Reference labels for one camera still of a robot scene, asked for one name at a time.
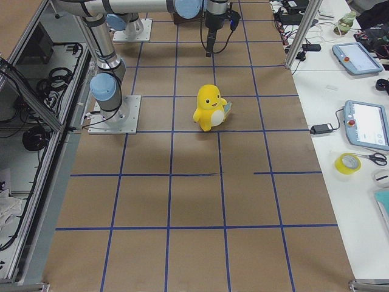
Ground blue teach pendant near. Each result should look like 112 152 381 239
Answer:
343 100 388 151

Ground aluminium frame rail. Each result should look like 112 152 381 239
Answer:
1 1 90 285

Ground black power adapter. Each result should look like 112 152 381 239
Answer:
309 123 334 135

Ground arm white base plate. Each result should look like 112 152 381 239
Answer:
88 96 141 134
113 18 153 43

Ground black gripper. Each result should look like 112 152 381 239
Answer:
205 0 240 57

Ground aluminium frame post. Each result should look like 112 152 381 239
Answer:
284 0 322 69

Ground blue teach pendant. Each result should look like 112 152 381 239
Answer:
343 100 388 151
332 42 384 75

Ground yellow tape roll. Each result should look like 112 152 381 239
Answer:
334 153 362 175

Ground black handled scissors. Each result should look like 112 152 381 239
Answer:
353 152 388 166

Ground blue teach pendant far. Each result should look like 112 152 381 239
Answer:
332 42 384 75

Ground yellow plush dinosaur toy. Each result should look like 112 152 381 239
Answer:
193 85 232 132

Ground green drink bottle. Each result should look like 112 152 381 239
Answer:
333 11 356 36

